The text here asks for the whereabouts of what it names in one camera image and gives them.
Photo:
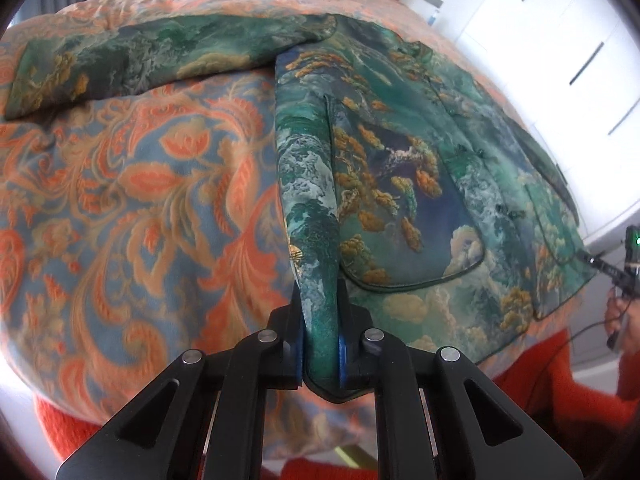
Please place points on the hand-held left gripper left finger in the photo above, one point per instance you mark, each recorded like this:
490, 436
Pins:
297, 357

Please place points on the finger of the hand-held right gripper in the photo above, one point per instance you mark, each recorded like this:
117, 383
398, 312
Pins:
602, 266

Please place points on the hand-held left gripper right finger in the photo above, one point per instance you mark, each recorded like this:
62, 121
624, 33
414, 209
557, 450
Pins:
344, 360

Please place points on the green printed jacket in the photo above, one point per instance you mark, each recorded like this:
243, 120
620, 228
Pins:
390, 185

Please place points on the person's right forearm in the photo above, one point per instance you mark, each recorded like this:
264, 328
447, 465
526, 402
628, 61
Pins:
631, 375

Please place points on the person's right hand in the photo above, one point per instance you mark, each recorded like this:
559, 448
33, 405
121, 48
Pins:
614, 312

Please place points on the person's red knit clothing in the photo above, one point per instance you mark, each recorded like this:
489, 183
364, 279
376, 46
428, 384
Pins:
550, 400

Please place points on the white wardrobe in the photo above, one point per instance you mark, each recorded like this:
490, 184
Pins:
550, 35

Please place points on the orange floral bedspread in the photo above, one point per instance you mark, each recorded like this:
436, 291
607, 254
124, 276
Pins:
125, 185

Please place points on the grey wall switch panel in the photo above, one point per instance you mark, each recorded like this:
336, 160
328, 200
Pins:
433, 0

